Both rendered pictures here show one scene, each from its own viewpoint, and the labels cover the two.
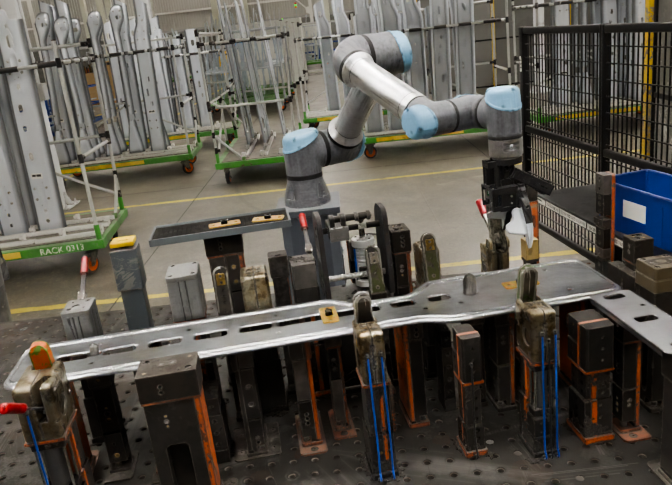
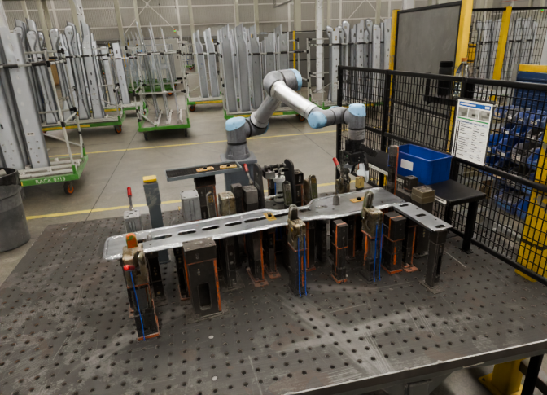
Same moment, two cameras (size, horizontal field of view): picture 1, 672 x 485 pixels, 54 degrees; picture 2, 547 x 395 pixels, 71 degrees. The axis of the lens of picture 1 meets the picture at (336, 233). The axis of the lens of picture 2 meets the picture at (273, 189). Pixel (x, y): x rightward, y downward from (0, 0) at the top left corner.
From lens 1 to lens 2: 0.40 m
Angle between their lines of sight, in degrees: 12
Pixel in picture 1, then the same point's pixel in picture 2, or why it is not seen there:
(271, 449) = (239, 285)
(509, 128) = (361, 125)
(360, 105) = (271, 107)
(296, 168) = (234, 138)
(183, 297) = (191, 208)
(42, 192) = (34, 144)
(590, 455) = (393, 278)
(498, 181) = (352, 150)
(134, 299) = (155, 210)
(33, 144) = (28, 114)
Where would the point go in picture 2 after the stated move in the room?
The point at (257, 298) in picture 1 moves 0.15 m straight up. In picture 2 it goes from (229, 208) to (226, 178)
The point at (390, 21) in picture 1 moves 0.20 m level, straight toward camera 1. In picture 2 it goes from (242, 48) to (242, 48)
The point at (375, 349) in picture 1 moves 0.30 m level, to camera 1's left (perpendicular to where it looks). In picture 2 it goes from (301, 232) to (229, 243)
